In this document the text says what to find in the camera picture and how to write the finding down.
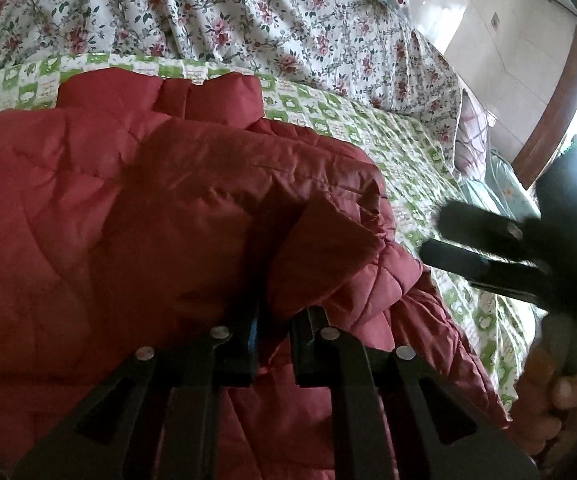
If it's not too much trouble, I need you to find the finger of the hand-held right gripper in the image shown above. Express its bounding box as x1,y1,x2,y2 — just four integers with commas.
437,201,536,261
419,238,556,307

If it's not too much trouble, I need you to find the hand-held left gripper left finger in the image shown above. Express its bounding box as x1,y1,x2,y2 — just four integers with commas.
11,305,262,480

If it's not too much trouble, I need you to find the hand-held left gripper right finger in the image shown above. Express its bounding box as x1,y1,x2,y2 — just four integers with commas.
288,306,540,480

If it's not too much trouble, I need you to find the red quilted jacket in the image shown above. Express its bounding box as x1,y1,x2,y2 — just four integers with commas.
0,67,511,480

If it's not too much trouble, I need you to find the person's right hand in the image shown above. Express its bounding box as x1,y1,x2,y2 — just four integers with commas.
511,344,577,467

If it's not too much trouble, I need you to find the light blue floral cloth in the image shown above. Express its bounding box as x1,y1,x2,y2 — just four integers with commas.
461,147,540,222

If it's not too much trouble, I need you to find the green checked blanket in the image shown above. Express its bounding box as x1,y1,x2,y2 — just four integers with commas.
0,53,539,411

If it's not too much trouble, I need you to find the pink plaid pillow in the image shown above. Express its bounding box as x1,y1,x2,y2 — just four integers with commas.
455,88,500,182

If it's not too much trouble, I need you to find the floral quilt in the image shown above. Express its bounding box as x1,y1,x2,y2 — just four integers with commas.
0,0,464,173

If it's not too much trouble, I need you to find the wooden door frame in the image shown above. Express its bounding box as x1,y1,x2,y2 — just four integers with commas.
512,25,577,192

